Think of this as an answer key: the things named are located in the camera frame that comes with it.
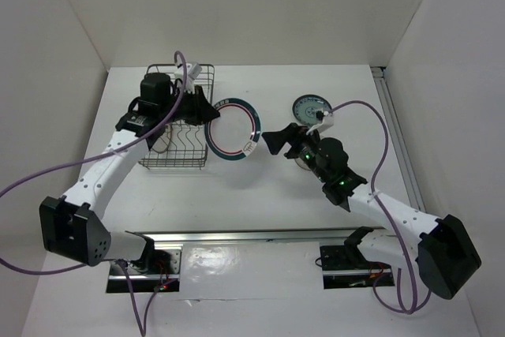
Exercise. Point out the white plate orange sunburst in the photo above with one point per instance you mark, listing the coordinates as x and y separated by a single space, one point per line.
162 145

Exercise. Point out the grey wire dish rack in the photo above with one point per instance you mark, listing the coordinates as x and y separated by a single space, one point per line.
188 149

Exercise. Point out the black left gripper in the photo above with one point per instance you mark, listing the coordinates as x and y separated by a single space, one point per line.
202 111

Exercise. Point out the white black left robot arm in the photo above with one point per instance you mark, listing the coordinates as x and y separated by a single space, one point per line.
72 224

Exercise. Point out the aluminium front rail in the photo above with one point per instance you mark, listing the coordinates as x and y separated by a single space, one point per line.
250 236

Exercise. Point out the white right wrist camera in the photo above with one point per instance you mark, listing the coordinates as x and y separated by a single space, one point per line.
325 120

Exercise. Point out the small blue patterned plate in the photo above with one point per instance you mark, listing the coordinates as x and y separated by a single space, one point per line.
305 107

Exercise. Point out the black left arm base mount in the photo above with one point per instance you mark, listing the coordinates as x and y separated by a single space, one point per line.
164 272

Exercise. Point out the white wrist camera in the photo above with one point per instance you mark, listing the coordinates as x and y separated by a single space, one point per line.
325 120
184 78

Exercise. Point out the white plate green red rings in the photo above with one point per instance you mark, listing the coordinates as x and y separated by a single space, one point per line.
233 129

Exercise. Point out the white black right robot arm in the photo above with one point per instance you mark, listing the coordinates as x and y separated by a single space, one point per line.
441 247

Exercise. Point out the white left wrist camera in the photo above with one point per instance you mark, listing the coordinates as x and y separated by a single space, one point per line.
184 78

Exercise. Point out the clear round plate stand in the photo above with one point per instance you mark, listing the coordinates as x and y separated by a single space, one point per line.
306 164

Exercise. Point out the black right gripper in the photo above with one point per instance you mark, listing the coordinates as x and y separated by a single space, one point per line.
294 133

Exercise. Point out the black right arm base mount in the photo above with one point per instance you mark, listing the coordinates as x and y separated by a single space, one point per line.
342 271

